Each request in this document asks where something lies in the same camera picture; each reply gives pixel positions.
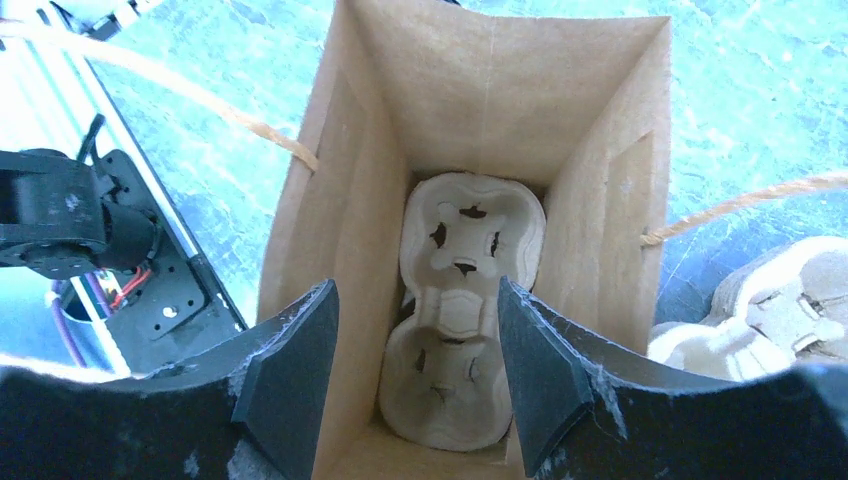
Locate green paper bag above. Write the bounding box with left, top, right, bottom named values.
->
left=0, top=0, right=848, bottom=480

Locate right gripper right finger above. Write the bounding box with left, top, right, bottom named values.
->
left=498, top=278, right=847, bottom=479

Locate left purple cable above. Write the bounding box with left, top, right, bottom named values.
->
left=49, top=271, right=114, bottom=369

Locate single cardboard cup carrier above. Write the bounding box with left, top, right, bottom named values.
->
left=378, top=173, right=546, bottom=452

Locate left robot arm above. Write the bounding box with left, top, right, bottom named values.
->
left=1, top=149, right=164, bottom=280

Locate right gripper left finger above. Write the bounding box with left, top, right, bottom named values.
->
left=1, top=280, right=339, bottom=479

